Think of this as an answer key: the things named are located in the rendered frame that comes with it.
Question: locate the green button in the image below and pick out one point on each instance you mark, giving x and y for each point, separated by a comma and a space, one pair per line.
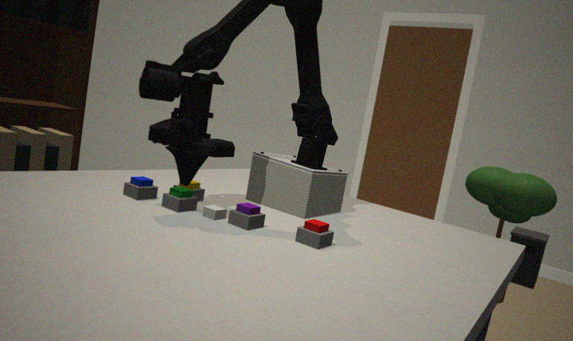
180, 199

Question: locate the yellow button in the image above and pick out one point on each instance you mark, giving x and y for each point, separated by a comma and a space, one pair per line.
195, 186

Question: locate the red button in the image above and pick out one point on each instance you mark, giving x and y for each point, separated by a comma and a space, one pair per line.
315, 234

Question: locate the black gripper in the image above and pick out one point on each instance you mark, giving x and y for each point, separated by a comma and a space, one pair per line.
191, 154

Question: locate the purple button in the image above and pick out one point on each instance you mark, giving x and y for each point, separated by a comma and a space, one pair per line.
247, 216

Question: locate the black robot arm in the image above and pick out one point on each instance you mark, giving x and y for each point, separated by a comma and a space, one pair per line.
311, 113

